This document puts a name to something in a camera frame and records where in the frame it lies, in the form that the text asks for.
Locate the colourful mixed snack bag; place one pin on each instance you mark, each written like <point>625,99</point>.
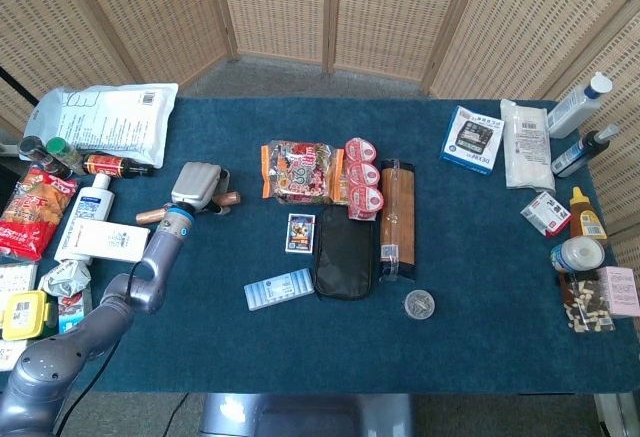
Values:
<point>302,172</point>

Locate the crumpled silver wrapper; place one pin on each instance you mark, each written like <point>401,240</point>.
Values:
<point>65,277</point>

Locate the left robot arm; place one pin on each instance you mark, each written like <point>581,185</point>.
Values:
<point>160,257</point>

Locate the dark jars pair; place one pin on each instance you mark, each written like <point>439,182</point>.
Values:
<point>35,149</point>

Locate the pink cardboard box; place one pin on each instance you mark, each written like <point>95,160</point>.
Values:
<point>622,291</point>

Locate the white cardboard box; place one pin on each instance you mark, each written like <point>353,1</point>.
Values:
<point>112,241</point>

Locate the blue white small packet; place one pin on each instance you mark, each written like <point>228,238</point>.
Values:
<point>75,312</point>

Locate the white printed flat box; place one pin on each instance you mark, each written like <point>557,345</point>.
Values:
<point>15,282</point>

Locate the red snack bag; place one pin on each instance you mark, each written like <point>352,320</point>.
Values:
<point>32,212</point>

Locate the blue table cloth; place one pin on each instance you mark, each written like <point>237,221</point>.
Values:
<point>475,282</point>

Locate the clear box brown candies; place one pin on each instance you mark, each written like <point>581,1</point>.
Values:
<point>587,304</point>

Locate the dark soy sauce bottle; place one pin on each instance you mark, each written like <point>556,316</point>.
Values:
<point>105,164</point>

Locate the amber honey bottle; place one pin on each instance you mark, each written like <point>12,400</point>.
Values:
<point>587,219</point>

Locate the white paper packet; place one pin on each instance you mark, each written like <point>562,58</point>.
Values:
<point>10,354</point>

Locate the white bottle blue cap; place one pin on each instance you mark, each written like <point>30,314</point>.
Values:
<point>572,109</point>

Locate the blue playing cards box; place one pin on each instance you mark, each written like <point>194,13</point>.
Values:
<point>301,233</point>

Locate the white battery pack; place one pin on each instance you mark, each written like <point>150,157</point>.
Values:
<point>277,289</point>

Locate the woven folding screen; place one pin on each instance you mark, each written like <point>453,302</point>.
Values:
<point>280,7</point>

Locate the white plastic mailer bag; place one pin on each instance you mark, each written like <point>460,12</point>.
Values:
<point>115,122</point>

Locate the metal table frame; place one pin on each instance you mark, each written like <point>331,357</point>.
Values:
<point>617,414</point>

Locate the green lid spice jar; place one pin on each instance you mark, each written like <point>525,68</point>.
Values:
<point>62,149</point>

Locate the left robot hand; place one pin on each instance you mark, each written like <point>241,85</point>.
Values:
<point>197,184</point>

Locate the blue white Dexin box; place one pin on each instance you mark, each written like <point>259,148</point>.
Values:
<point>472,139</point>

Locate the small red white box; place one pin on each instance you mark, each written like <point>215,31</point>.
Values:
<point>545,212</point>

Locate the white wrapped packet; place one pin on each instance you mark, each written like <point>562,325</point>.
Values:
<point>527,147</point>

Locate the black zip pouch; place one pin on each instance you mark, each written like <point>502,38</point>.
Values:
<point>345,257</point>

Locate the yellow lid container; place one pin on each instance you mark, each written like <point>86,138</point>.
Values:
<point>22,314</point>

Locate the red jelly cups pack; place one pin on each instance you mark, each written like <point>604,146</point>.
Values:
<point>364,174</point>

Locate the wooden rolling pin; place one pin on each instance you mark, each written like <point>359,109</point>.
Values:
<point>150,217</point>

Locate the brown cracker sleeve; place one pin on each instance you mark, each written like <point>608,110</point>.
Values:
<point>397,207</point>

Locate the white lotion bottle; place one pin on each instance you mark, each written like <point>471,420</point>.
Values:
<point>87,207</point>

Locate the dark spray bottle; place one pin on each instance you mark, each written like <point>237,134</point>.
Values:
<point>580,152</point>

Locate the clear round screw jar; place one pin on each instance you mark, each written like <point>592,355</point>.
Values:
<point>419,304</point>

